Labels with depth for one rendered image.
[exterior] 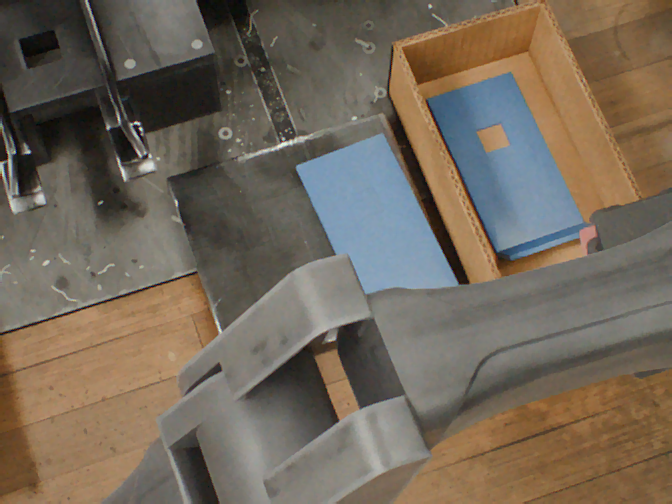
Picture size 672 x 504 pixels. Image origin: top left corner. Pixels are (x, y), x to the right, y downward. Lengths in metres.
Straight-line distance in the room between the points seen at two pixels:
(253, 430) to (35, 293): 0.44
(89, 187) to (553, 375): 0.53
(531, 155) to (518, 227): 0.06
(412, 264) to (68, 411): 0.26
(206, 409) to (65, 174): 0.46
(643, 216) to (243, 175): 0.32
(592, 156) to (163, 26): 0.32
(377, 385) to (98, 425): 0.42
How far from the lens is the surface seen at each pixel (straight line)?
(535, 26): 1.03
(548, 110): 1.04
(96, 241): 0.99
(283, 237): 0.96
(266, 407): 0.57
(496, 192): 0.99
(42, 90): 0.96
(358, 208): 0.96
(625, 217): 0.78
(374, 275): 0.94
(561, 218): 0.99
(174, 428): 0.60
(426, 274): 0.95
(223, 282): 0.95
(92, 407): 0.95
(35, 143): 1.00
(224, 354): 0.57
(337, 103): 1.03
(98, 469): 0.93
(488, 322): 0.55
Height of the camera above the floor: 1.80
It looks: 67 degrees down
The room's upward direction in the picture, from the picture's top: 2 degrees clockwise
